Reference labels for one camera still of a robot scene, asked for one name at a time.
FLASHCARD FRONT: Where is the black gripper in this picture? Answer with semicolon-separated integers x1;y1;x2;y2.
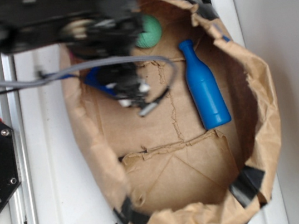
60;0;143;60

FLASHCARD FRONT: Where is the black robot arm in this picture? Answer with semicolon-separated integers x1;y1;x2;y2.
0;0;143;60

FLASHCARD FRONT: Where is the green rubber ball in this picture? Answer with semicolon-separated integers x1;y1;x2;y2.
136;14;163;49

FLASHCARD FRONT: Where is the blue sponge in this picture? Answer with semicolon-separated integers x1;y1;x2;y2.
83;67;116;96

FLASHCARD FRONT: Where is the blue plastic bottle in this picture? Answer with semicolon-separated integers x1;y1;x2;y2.
179;40;232;130

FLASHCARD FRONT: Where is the brown paper bag tray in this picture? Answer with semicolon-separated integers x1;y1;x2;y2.
62;0;281;224

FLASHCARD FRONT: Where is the grey braided cable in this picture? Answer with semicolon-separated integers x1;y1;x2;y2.
0;48;183;128

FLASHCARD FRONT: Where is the aluminium rail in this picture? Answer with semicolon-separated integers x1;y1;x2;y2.
0;52;40;224

